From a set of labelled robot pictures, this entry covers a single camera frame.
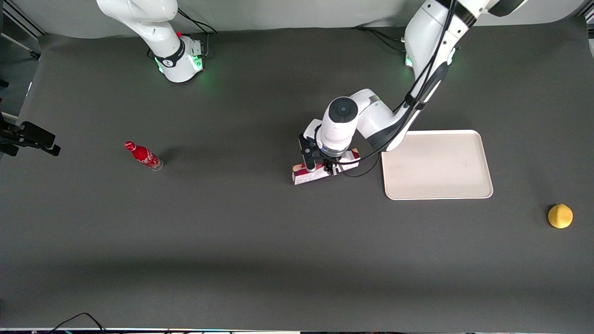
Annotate metal frame rail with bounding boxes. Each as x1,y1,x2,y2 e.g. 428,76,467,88
0,0,47,38

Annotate black right base cables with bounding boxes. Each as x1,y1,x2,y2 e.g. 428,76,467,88
178,8,218,57

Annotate red soda bottle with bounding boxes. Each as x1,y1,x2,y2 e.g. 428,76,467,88
124,141,164,171

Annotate red cookie box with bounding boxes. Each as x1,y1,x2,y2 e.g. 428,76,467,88
292,148,362,186

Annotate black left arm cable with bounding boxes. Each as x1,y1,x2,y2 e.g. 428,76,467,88
316,0,458,179

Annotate white rectangular tray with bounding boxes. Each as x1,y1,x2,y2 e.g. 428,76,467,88
381,130,494,200

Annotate black cable at table edge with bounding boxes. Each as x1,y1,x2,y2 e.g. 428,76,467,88
46,312,107,334

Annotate yellow lemon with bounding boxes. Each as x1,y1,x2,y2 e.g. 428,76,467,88
548,204,574,229

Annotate black base cables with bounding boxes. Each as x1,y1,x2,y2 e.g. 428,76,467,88
178,8,218,57
351,26,407,52

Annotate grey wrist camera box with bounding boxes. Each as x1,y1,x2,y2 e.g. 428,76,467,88
298,134,325,173

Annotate black left base cables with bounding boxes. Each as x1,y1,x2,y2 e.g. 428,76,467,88
351,26,407,52

